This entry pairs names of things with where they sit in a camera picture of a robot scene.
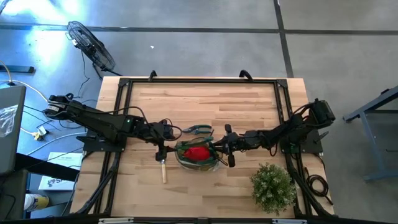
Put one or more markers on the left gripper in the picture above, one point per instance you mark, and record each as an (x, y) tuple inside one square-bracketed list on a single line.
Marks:
[(158, 132)]

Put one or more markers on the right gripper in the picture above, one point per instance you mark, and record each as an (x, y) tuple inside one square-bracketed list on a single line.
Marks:
[(245, 141)]

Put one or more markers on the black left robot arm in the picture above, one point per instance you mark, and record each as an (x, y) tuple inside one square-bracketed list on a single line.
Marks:
[(99, 123)]

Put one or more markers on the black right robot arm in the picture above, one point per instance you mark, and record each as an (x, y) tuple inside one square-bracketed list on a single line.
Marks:
[(289, 130)]

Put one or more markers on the clear plastic bag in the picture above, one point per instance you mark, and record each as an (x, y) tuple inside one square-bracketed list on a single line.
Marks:
[(7, 123)]

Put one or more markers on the red cloth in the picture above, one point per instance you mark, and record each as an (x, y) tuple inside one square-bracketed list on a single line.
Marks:
[(197, 153)]

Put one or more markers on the artificial green bush plant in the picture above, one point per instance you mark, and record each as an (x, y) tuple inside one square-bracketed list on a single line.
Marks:
[(273, 189)]

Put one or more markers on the white paper sheet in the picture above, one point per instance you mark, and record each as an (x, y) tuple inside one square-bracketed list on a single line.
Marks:
[(70, 158)]

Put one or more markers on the black floor fan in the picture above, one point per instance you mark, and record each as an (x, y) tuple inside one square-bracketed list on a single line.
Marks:
[(93, 51)]

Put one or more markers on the white printed box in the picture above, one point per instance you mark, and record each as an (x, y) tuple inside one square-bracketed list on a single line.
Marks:
[(56, 183)]

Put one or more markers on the yellow plug adaptor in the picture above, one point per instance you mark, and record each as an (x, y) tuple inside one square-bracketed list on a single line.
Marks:
[(39, 134)]

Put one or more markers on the yellow and white can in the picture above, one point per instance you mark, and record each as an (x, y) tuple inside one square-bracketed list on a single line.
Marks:
[(37, 202)]

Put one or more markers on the grey-blue metal table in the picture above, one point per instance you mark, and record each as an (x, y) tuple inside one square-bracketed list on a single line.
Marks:
[(368, 106)]

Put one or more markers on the grey box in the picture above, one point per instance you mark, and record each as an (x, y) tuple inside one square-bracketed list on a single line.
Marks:
[(14, 149)]

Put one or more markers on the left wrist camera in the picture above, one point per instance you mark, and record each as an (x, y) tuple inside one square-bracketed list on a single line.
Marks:
[(167, 123)]

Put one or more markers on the black table frame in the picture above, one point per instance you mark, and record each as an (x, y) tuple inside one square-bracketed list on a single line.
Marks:
[(202, 81)]

